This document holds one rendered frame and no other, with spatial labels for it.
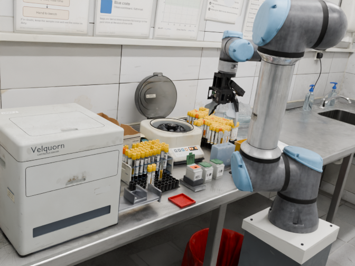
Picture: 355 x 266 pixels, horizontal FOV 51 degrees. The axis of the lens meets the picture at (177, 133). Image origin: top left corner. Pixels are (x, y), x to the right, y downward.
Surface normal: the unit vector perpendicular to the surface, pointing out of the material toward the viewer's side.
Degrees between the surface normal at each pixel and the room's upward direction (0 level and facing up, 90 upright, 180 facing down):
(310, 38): 121
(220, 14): 89
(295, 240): 5
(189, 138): 90
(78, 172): 90
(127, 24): 93
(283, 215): 72
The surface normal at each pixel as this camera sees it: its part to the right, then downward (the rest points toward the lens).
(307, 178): 0.14, 0.27
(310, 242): 0.06, -0.96
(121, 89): 0.66, 0.31
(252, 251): -0.74, 0.13
